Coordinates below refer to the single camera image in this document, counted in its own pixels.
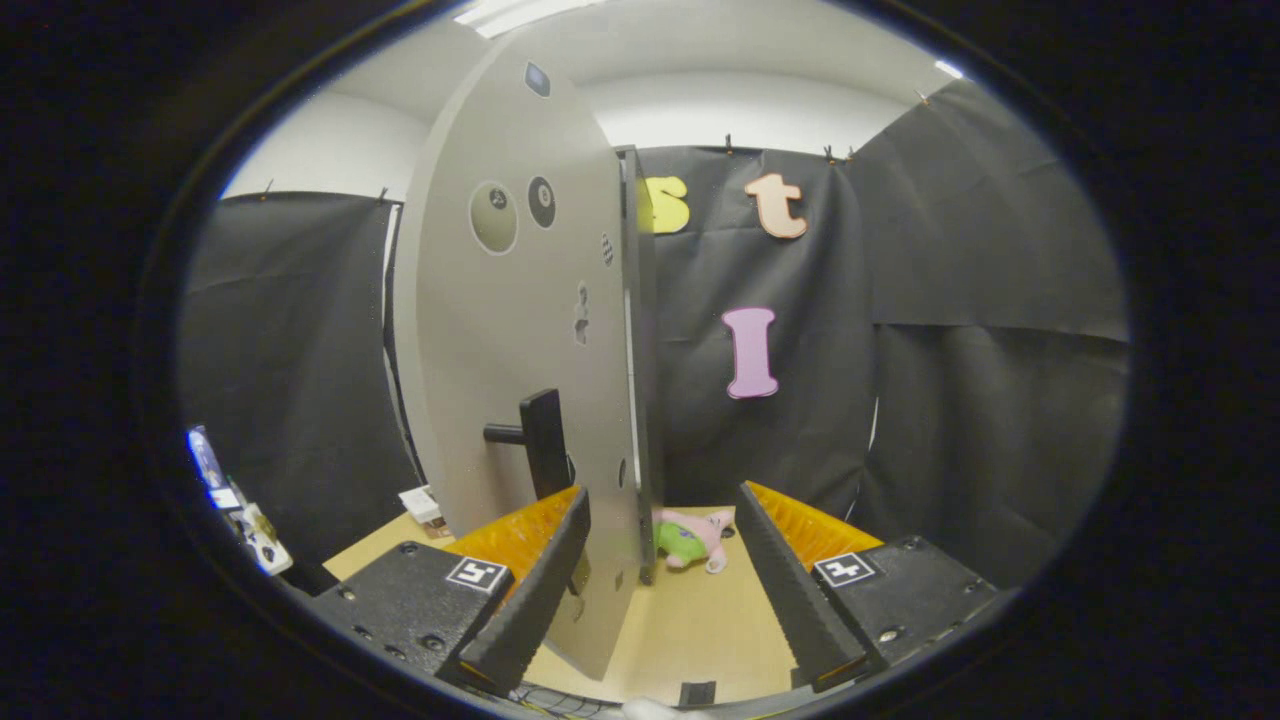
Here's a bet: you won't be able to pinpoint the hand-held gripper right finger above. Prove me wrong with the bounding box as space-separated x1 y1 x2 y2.
733 481 1003 694

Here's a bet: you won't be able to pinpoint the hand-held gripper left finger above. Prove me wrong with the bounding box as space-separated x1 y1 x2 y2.
303 486 592 693

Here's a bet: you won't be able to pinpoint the grey shoe cabinet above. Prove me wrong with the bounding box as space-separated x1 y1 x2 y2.
613 145 663 587

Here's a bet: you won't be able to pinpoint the pink and green plush toy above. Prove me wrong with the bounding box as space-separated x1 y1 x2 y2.
652 508 738 575

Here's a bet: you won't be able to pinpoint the white booklet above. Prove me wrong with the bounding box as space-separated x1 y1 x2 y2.
398 486 447 529

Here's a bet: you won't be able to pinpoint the white cloth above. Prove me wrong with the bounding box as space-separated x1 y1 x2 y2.
620 699 716 720

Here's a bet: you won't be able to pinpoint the white patterned object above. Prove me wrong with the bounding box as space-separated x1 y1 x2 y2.
208 485 295 578

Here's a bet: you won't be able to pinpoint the black backdrop cloth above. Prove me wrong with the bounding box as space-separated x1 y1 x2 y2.
178 80 1133 593

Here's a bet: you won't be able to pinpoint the long ceiling light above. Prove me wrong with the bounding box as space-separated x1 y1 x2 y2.
452 0 607 41

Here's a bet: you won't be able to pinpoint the thin dark cables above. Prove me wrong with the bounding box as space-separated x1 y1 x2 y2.
510 682 626 720

